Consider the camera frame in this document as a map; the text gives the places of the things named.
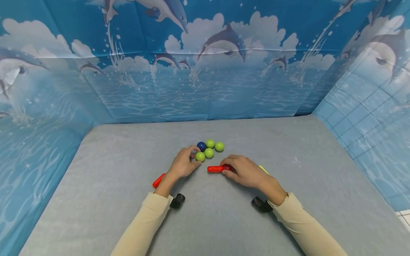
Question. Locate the person's left hand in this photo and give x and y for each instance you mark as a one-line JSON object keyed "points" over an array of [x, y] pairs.
{"points": [[181, 166]]}

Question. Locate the person's right hand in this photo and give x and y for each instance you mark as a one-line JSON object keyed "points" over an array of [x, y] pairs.
{"points": [[248, 173]]}

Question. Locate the person's left index finger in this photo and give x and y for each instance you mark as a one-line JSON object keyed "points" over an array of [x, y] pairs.
{"points": [[193, 149]]}

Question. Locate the person's left thumb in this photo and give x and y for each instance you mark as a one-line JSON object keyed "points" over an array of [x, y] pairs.
{"points": [[196, 164]]}

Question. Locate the person's right thumb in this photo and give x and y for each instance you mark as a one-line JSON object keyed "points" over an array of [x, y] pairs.
{"points": [[228, 173]]}

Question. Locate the person's right index finger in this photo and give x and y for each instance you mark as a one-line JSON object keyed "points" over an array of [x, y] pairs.
{"points": [[229, 160]]}

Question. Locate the dark red ball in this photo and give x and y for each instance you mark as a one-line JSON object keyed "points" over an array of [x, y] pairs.
{"points": [[227, 167]]}

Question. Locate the green ball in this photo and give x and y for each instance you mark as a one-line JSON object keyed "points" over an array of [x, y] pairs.
{"points": [[210, 143], [219, 146], [209, 153], [200, 156]]}

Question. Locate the red stick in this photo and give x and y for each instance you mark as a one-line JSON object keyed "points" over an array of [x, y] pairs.
{"points": [[158, 181], [215, 169]]}

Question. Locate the person's left forearm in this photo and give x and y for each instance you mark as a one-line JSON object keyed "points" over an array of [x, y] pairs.
{"points": [[145, 224]]}

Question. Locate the person's right forearm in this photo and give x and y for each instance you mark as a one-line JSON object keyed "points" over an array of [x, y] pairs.
{"points": [[301, 224]]}

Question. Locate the blue ball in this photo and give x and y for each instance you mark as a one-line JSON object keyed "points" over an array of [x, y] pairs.
{"points": [[201, 146]]}

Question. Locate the yellow-green stick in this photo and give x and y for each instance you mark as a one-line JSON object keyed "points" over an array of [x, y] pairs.
{"points": [[263, 169]]}

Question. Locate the black wrist band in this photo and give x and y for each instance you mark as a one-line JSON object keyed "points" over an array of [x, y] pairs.
{"points": [[261, 205], [177, 201]]}

